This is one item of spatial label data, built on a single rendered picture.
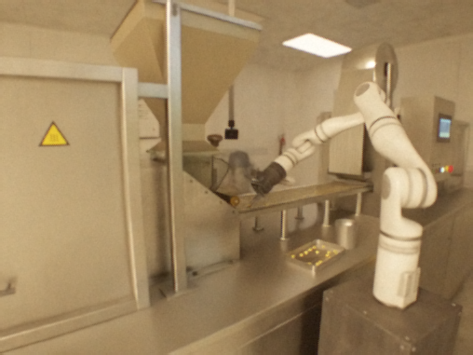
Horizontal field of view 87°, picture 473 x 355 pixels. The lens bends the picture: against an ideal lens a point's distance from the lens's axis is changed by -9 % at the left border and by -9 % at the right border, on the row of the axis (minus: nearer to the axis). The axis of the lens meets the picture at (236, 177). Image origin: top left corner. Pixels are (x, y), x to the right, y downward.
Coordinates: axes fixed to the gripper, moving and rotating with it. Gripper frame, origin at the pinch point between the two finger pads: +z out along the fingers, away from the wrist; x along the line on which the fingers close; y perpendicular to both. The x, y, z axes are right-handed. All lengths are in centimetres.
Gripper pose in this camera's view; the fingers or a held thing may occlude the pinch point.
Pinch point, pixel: (250, 204)
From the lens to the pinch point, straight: 99.3
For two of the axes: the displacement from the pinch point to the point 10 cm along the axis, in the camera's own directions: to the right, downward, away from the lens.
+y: -4.3, -7.9, -4.3
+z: -6.9, 6.0, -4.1
